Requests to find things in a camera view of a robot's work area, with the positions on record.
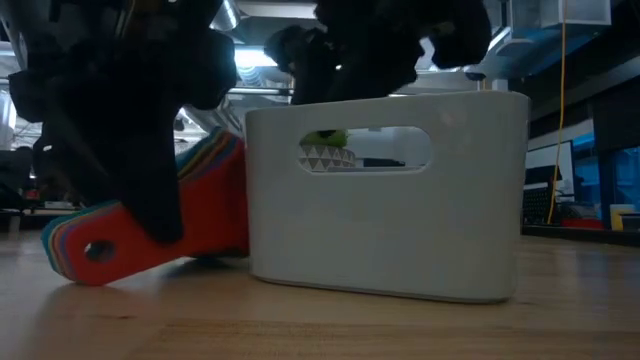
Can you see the yellow storage box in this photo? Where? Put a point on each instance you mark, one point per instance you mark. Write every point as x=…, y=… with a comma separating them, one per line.
x=625, y=217

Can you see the white plastic basket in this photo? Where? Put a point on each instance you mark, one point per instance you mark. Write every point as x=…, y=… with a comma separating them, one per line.
x=390, y=230

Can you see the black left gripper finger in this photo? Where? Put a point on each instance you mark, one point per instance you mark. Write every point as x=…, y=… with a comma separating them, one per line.
x=140, y=175

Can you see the succulent plant in white pot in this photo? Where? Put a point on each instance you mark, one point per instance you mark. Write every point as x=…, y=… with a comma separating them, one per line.
x=325, y=159

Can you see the red measuring cup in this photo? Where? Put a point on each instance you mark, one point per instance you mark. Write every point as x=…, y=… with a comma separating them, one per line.
x=215, y=220

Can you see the yellow measuring cup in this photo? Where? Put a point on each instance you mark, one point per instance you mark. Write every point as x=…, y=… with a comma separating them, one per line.
x=48, y=242

